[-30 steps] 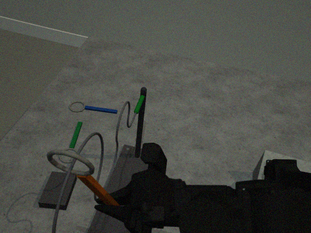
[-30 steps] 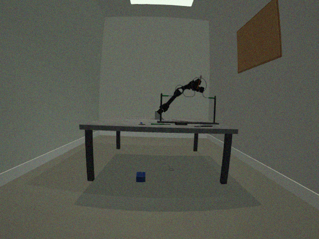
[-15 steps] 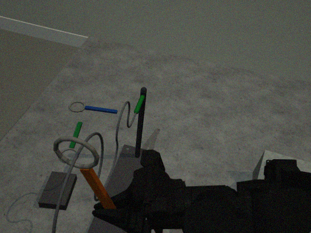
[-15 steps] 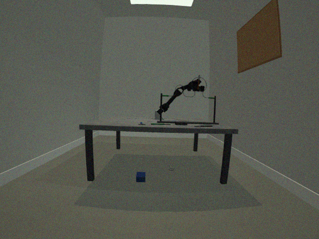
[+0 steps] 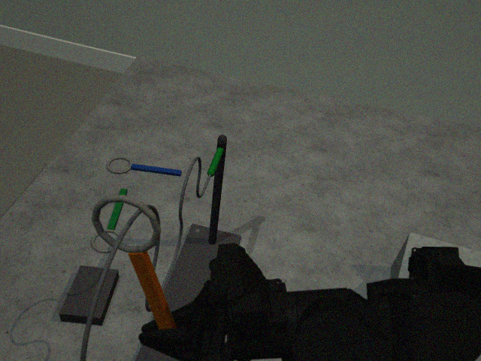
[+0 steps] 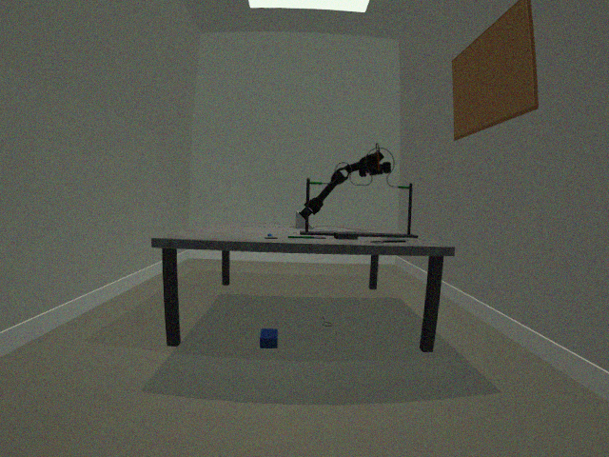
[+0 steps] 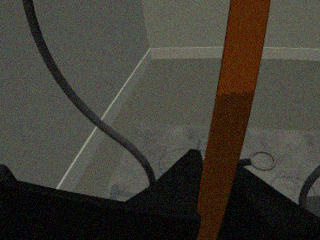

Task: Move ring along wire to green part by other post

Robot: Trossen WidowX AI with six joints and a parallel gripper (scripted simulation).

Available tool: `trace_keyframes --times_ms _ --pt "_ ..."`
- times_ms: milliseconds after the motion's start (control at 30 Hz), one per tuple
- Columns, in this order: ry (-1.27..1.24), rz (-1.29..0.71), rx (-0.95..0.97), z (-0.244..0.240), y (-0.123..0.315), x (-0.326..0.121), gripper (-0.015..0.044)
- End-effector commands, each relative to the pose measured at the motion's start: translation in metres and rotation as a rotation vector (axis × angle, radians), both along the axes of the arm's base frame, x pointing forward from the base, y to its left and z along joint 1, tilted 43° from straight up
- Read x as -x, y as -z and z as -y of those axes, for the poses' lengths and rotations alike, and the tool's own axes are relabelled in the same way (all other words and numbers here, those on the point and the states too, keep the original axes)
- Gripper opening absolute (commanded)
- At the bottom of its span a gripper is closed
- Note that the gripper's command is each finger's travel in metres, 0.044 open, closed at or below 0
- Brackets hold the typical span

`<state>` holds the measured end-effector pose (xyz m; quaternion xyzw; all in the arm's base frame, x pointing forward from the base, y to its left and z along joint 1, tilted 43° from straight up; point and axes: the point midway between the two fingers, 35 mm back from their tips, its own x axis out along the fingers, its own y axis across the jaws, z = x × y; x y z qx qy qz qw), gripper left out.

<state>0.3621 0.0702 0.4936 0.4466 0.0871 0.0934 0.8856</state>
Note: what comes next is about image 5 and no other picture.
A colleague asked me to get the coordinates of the green-handled thin hoop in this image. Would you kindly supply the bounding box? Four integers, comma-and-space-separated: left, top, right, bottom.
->
91, 189, 128, 253

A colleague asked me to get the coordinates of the grey loop with orange handle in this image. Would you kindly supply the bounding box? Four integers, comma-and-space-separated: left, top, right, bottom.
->
92, 195, 177, 329

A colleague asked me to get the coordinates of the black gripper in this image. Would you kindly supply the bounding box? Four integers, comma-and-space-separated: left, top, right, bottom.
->
138, 280, 298, 361

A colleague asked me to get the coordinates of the grey wire loop with blue handle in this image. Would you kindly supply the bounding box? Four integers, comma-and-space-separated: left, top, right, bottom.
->
107, 156, 182, 176

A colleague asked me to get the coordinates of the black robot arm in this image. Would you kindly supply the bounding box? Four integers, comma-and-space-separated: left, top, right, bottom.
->
208, 247, 481, 361

